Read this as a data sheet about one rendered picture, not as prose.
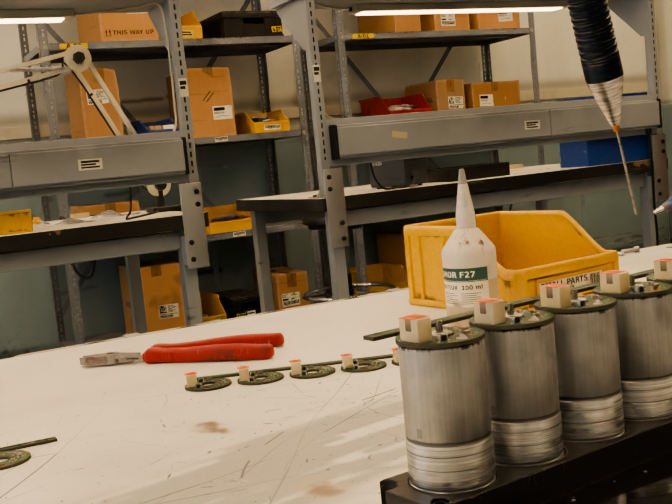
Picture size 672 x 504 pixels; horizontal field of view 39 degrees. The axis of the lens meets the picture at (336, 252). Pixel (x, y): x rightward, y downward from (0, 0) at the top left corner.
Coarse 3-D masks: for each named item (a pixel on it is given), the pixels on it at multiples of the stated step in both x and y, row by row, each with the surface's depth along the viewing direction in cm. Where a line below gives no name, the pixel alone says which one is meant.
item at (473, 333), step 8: (432, 328) 28; (448, 328) 27; (456, 328) 27; (464, 328) 27; (472, 328) 27; (480, 328) 27; (440, 336) 26; (448, 336) 26; (456, 336) 26; (472, 336) 26; (480, 336) 26; (400, 344) 26; (408, 344) 26; (416, 344) 26; (424, 344) 26; (432, 344) 25; (440, 344) 25; (448, 344) 25; (456, 344) 25; (464, 344) 26
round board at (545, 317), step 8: (520, 312) 29; (528, 312) 29; (536, 312) 29; (544, 312) 29; (472, 320) 28; (512, 320) 27; (520, 320) 27; (544, 320) 27; (552, 320) 28; (488, 328) 27; (496, 328) 27; (504, 328) 27; (512, 328) 27; (520, 328) 27
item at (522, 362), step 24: (504, 336) 27; (528, 336) 27; (552, 336) 28; (504, 360) 27; (528, 360) 27; (552, 360) 28; (504, 384) 27; (528, 384) 27; (552, 384) 28; (504, 408) 27; (528, 408) 27; (552, 408) 28; (504, 432) 28; (528, 432) 27; (552, 432) 28; (504, 456) 28; (528, 456) 27; (552, 456) 28
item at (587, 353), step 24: (600, 312) 29; (576, 336) 29; (600, 336) 29; (576, 360) 29; (600, 360) 29; (576, 384) 29; (600, 384) 29; (576, 408) 29; (600, 408) 29; (576, 432) 29; (600, 432) 29; (624, 432) 30
